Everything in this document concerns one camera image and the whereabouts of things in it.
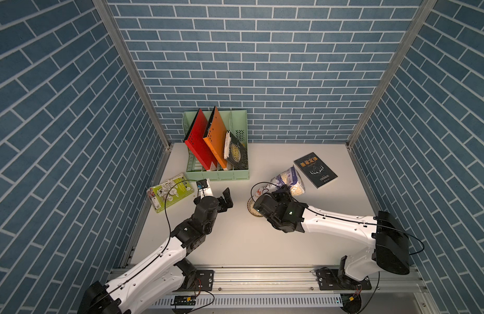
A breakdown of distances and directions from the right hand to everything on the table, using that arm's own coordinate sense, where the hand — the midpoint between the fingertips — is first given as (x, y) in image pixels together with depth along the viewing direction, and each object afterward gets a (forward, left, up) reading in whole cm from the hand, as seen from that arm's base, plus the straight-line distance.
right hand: (289, 186), depth 79 cm
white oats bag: (0, 0, +4) cm, 4 cm away
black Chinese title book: (+25, -18, -19) cm, 36 cm away
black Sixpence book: (+24, +25, -8) cm, 35 cm away
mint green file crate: (+39, +28, +1) cm, 48 cm away
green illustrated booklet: (+1, +62, -16) cm, 64 cm away
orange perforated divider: (+18, +34, +8) cm, 39 cm away
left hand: (-4, +26, -2) cm, 26 cm away
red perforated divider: (+16, +42, +8) cm, 46 cm away
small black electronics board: (-39, +37, -22) cm, 58 cm away
